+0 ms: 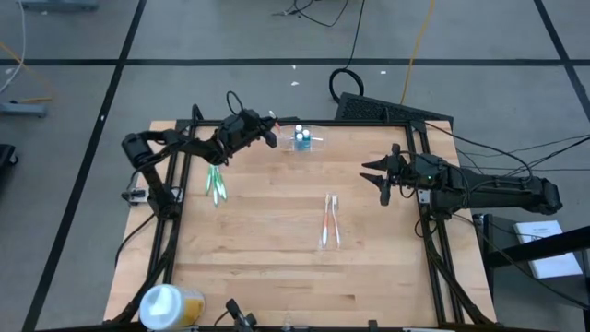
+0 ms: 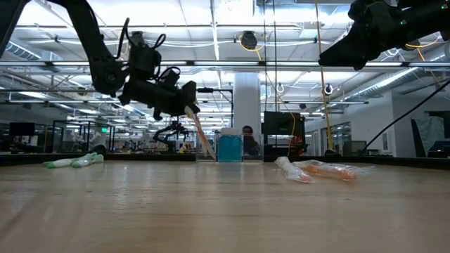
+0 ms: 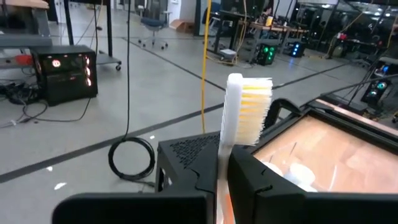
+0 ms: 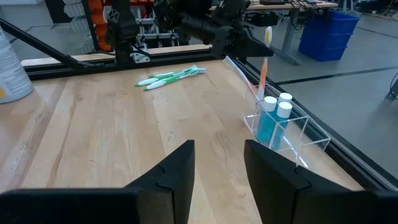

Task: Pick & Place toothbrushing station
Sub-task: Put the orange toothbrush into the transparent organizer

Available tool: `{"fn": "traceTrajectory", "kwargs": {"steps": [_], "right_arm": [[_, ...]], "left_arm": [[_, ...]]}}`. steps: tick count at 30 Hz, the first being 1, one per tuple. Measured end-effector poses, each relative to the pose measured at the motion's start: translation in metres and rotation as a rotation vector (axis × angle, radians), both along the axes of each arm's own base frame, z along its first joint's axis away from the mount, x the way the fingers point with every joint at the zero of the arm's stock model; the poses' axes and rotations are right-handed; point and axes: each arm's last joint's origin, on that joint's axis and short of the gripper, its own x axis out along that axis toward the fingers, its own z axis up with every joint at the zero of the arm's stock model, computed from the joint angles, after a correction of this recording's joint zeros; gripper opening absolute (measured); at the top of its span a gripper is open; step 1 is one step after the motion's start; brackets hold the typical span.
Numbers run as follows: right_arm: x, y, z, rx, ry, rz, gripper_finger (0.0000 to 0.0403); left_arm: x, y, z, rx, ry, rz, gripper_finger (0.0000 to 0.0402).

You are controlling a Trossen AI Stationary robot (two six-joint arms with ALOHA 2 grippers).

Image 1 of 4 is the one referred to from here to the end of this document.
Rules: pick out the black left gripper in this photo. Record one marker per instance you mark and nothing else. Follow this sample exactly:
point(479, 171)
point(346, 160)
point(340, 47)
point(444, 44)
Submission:
point(242, 129)

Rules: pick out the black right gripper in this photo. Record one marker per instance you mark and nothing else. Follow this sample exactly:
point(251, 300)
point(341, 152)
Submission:
point(415, 173)

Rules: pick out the orange white toothbrush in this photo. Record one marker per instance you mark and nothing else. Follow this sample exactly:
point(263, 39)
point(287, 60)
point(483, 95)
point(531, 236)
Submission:
point(273, 115)
point(336, 221)
point(326, 221)

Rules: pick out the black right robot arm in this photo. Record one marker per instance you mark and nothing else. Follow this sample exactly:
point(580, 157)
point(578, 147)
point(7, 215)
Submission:
point(507, 193)

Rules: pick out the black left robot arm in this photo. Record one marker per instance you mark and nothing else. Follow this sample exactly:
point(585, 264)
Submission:
point(138, 147)

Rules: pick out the clear acrylic organizer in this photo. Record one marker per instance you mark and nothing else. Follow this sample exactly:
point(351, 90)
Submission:
point(286, 143)

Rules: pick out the black mesh computer case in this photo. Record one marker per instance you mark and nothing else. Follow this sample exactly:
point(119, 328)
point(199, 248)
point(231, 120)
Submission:
point(382, 110)

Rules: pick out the black side stand beam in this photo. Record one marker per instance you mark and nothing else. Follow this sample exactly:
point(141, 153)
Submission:
point(553, 242)

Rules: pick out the white paper booklet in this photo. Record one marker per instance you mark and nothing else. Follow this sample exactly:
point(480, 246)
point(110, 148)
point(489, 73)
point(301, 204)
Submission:
point(558, 268)

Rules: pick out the grey floor stand base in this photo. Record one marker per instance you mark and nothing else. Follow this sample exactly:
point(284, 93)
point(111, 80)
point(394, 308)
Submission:
point(23, 109)
point(60, 4)

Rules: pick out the black caster base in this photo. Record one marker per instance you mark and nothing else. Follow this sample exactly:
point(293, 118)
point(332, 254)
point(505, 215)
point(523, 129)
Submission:
point(7, 159)

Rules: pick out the black aluminium table frame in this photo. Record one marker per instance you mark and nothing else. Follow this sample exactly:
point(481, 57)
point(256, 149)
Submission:
point(369, 123)

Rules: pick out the small black camera bracket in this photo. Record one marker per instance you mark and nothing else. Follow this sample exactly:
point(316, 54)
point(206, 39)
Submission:
point(372, 324)

